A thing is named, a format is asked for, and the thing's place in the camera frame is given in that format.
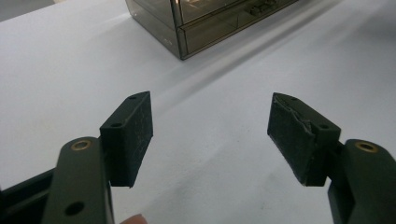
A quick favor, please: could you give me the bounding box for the white foam mat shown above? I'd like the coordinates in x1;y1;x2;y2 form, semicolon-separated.
0;0;396;224

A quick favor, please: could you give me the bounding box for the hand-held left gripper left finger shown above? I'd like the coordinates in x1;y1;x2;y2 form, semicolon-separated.
99;90;154;189

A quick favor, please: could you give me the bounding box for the smoky transparent drawer box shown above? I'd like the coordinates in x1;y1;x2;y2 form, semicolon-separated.
124;0;301;61

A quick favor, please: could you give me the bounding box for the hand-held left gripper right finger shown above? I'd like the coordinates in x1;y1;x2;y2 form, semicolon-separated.
266;91;342;188

